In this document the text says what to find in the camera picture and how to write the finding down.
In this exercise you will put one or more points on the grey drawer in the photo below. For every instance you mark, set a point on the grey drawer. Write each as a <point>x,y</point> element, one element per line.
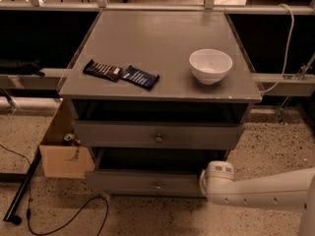
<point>114,134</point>
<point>165,172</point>

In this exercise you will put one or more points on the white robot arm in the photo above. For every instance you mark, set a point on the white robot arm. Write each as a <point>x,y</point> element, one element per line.
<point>289,191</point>

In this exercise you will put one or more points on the grey drawer cabinet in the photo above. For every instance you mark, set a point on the grey drawer cabinet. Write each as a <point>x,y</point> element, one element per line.
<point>160,43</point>

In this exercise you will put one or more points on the grey top drawer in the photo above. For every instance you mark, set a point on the grey top drawer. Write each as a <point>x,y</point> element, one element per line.
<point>114,134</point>

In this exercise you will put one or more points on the white bowl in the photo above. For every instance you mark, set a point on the white bowl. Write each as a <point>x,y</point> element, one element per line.
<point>209,66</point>

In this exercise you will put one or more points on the brown snack bar wrapper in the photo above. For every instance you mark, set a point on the brown snack bar wrapper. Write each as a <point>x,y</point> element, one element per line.
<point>103,71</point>

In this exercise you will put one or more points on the metal can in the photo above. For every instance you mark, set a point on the metal can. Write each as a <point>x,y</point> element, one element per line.
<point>69,138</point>

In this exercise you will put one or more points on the cardboard box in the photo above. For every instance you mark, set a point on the cardboard box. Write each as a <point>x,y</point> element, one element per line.
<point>61,160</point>

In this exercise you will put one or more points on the black floor bar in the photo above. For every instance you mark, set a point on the black floor bar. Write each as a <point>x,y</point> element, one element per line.
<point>24,181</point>

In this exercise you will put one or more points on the black bag on rail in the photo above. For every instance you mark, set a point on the black bag on rail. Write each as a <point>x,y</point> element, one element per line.
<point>20,67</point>

